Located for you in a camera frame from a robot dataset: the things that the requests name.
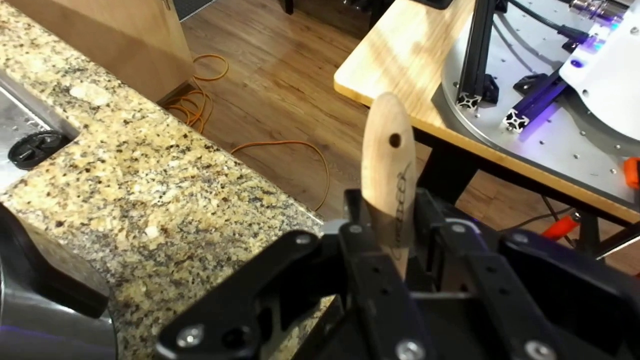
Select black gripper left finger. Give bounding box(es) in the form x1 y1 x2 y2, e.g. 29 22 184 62
155 188 428 360

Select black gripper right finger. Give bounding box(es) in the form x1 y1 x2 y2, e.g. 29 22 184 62
407 188 640 360

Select wooden spoon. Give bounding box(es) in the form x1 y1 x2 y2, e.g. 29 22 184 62
360 90 421 277

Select short aluminium extrusion bar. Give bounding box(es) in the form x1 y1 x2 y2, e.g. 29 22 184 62
503 72 568 134

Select stainless steel pressure cooker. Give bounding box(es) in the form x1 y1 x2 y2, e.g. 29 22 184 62
0 203 118 360

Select light wooden table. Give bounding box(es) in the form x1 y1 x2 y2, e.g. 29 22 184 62
332 0 640 227

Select black sink strainer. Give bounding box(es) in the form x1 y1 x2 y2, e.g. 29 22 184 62
7 131 73 171

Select wooden base cabinet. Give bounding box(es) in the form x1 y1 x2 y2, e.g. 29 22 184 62
7 0 196 104

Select stainless steel sink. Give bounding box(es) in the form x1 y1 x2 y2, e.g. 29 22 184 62
0 72 78 196

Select orange handled tool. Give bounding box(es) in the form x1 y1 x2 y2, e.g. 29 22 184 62
541 213 582 243
623 157 640 192

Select orange floor cable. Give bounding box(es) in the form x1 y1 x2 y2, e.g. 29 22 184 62
163 52 332 216

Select black aluminium extrusion post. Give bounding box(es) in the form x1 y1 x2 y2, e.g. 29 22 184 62
457 0 512 111

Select black table cables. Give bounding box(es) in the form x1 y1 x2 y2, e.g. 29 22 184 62
497 0 628 76

